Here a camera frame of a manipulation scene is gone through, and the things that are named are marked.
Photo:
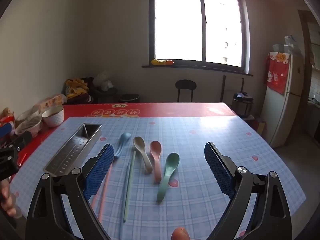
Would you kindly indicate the black rice cooker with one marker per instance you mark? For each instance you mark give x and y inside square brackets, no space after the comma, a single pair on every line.
[242,104]

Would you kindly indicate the white ceramic bowl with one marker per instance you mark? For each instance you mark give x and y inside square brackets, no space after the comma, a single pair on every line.
[53,116]

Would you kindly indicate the yellow clothes pile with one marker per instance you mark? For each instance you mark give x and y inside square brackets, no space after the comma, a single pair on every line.
[76,91]

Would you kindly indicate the yellow item on sill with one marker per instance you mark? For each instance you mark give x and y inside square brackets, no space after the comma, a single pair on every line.
[166,62]

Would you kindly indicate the black round stool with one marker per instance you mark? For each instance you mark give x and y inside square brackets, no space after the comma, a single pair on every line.
[185,84]

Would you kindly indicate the white plastic bag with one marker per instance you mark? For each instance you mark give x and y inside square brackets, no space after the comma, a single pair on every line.
[103,81]

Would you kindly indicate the white refrigerator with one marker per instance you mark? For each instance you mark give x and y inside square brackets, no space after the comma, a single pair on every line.
[279,110]

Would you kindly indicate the green spoon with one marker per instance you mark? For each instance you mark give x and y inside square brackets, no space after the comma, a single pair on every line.
[171,164]

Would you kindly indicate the beige spoon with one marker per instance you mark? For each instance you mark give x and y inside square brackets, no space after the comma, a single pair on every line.
[139,144]

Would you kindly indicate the blue spoon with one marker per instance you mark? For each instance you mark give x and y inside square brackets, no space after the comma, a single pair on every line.
[122,142]

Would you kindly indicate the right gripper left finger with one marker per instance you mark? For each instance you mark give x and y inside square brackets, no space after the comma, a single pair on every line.
[47,217]

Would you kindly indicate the person's right hand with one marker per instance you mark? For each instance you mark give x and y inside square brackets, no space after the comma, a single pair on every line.
[180,233]

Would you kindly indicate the red cloth on refrigerator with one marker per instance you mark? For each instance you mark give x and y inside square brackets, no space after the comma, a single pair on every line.
[276,72]

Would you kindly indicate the red table cover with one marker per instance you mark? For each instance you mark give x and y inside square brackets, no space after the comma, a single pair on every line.
[140,111]

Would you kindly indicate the pink spoon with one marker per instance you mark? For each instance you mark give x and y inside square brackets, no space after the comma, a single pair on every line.
[155,150]

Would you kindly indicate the person's left hand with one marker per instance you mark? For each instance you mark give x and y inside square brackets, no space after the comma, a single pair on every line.
[7,201]

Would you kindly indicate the black waste bin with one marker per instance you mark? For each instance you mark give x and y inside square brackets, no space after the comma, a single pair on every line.
[129,98]

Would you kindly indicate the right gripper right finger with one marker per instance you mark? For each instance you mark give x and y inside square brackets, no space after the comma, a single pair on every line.
[270,218]

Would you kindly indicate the plastic covered pink bowl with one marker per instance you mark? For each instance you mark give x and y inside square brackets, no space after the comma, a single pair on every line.
[29,121]

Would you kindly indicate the steel utensil tray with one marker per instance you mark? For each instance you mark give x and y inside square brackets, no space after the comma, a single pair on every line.
[74,151]

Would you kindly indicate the blue plaid table mat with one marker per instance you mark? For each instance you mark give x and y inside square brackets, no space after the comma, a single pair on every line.
[193,201]

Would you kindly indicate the pink chopstick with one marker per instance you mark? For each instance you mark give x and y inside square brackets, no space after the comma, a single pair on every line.
[93,202]
[101,208]

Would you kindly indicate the window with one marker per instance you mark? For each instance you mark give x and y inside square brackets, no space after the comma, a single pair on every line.
[200,34]

